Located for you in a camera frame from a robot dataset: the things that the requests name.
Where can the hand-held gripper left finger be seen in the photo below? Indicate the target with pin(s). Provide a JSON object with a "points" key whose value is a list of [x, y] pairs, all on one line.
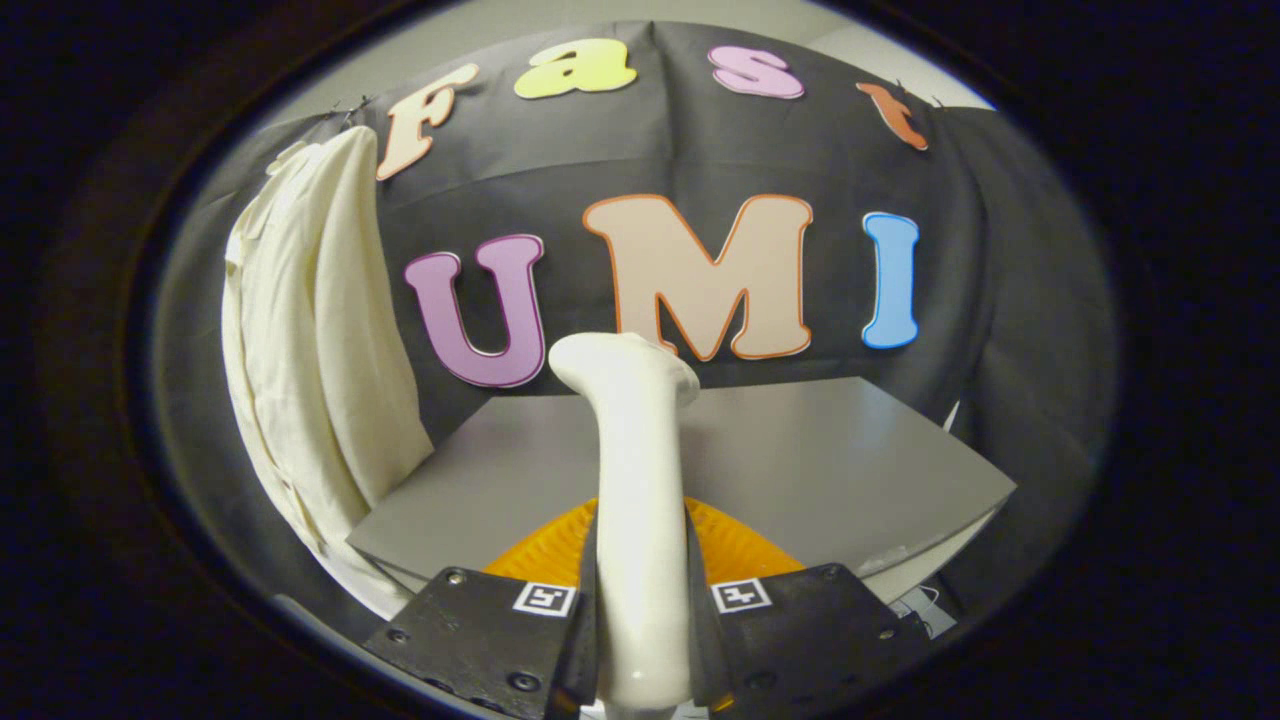
{"points": [[480, 630]]}

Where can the white garment steamer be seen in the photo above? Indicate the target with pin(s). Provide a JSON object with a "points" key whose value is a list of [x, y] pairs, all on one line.
{"points": [[640, 500]]}

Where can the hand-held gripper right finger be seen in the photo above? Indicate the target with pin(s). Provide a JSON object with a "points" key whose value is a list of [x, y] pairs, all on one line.
{"points": [[800, 640]]}

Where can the grey-topped white cabinet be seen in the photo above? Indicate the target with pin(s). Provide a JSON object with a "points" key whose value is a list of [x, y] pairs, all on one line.
{"points": [[830, 470]]}

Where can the cream button shirt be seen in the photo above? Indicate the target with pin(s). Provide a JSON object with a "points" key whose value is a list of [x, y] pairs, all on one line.
{"points": [[300, 350]]}

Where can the white mannequin stand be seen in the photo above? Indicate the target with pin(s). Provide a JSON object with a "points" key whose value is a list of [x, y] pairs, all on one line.
{"points": [[375, 590]]}

